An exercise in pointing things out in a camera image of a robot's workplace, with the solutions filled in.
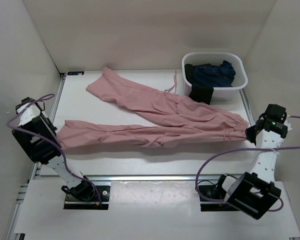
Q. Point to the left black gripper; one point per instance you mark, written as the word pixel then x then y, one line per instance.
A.
pixel 51 126

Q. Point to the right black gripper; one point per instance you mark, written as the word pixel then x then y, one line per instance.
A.
pixel 250 134

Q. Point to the pink trousers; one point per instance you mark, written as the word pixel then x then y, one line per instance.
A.
pixel 175 119

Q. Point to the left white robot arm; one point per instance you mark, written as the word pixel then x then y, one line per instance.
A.
pixel 37 136

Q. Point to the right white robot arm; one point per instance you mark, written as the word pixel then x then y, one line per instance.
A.
pixel 254 192

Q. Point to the blue trousers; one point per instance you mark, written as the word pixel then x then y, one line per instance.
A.
pixel 216 76

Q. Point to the black trousers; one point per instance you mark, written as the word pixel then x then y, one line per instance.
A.
pixel 199 93

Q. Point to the white plastic basket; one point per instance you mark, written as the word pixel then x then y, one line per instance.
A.
pixel 216 58

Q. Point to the blue corner label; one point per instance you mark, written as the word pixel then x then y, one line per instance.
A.
pixel 75 73

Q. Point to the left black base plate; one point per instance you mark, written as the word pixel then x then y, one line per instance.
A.
pixel 89 202

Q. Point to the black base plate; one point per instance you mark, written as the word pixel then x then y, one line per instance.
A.
pixel 89 202
pixel 215 202

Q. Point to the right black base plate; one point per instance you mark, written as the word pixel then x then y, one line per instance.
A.
pixel 215 202

